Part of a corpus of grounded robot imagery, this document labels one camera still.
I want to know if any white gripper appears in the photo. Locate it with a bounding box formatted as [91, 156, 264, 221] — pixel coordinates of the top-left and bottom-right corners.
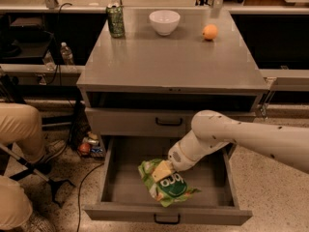
[152, 143, 194, 183]

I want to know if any green rice chip bag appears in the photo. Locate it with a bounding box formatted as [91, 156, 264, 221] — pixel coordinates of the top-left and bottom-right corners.
[138, 159, 200, 207]

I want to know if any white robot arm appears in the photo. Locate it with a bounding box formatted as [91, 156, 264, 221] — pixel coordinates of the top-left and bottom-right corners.
[152, 110, 309, 182]

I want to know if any open grey lower drawer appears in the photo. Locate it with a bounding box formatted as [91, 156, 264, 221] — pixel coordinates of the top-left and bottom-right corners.
[84, 136, 252, 225]

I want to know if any closed grey upper drawer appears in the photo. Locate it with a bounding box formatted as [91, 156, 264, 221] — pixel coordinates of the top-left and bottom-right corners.
[84, 106, 257, 140]

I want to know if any grey drawer cabinet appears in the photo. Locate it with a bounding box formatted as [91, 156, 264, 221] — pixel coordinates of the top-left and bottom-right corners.
[75, 7, 269, 158]

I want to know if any basket of small items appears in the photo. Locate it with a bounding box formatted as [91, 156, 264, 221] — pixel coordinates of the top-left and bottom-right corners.
[77, 131, 105, 158]

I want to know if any black tripod stand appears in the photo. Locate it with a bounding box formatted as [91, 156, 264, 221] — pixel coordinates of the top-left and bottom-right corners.
[0, 143, 75, 208]

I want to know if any orange fruit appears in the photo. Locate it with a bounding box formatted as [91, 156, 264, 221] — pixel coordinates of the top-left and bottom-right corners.
[202, 24, 218, 41]

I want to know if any white bowl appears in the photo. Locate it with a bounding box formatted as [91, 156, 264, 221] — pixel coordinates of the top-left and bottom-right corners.
[149, 10, 181, 36]

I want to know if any clear water bottle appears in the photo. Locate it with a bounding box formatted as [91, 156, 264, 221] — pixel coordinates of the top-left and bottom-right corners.
[60, 42, 74, 66]

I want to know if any person in khaki trousers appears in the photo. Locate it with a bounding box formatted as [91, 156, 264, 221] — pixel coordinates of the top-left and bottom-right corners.
[0, 102, 66, 232]

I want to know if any small clear bottle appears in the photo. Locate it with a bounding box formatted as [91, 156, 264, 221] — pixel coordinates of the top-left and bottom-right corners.
[42, 51, 56, 72]

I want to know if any green soda can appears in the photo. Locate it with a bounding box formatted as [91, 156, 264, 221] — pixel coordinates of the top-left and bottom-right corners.
[106, 3, 125, 38]

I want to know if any black floor cable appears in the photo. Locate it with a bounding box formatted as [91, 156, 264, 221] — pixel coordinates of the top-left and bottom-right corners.
[75, 161, 105, 232]

